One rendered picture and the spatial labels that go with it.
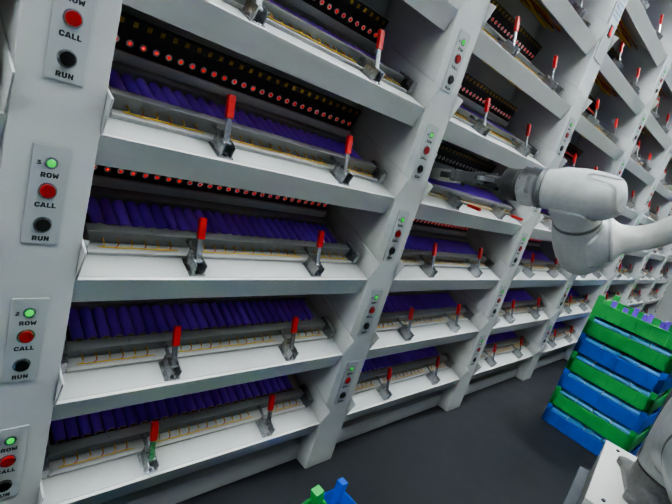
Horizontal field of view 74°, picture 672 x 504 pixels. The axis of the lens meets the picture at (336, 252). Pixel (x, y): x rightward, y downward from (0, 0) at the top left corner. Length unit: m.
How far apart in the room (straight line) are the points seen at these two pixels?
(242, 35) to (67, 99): 0.25
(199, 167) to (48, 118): 0.20
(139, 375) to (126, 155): 0.37
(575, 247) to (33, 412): 1.06
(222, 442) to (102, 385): 0.33
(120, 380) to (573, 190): 0.92
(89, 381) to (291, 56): 0.60
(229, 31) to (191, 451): 0.77
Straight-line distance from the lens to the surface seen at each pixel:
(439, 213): 1.17
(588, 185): 1.05
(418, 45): 1.07
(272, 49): 0.74
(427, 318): 1.45
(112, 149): 0.66
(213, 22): 0.69
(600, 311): 1.98
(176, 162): 0.69
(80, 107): 0.63
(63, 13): 0.62
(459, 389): 1.79
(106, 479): 0.95
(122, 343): 0.84
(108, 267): 0.72
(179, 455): 1.01
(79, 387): 0.81
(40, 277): 0.68
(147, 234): 0.77
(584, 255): 1.16
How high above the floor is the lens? 0.81
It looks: 13 degrees down
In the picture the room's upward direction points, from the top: 17 degrees clockwise
